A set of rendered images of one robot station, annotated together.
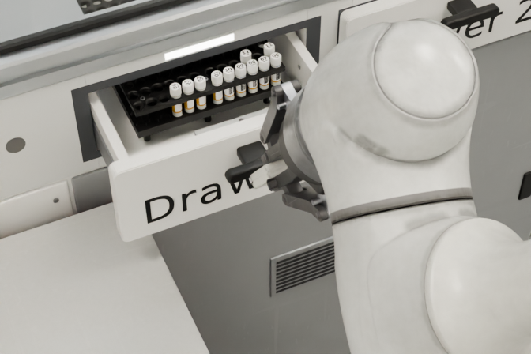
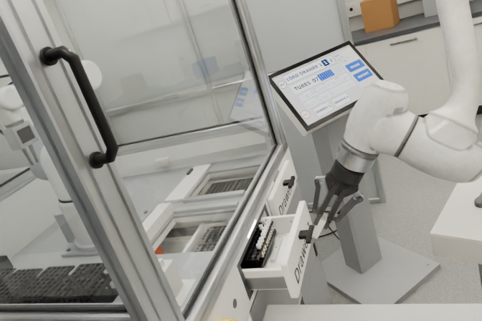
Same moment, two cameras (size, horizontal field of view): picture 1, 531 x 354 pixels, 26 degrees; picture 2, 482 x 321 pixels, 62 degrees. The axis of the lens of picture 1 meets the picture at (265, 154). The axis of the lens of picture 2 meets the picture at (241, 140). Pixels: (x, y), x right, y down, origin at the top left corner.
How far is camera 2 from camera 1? 76 cm
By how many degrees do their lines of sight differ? 45
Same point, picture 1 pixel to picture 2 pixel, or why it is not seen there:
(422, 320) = (459, 127)
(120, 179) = (287, 265)
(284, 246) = not seen: hidden behind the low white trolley
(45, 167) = (243, 309)
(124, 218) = (294, 285)
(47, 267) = not seen: outside the picture
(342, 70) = (374, 100)
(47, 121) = (237, 285)
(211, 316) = not seen: outside the picture
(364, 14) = (273, 195)
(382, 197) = (411, 122)
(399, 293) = (445, 130)
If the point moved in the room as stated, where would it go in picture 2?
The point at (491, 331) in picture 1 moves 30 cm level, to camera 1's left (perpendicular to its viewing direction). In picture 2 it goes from (471, 116) to (418, 191)
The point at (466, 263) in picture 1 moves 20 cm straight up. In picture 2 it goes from (448, 109) to (435, 12)
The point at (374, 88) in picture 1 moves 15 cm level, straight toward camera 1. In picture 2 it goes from (390, 91) to (467, 89)
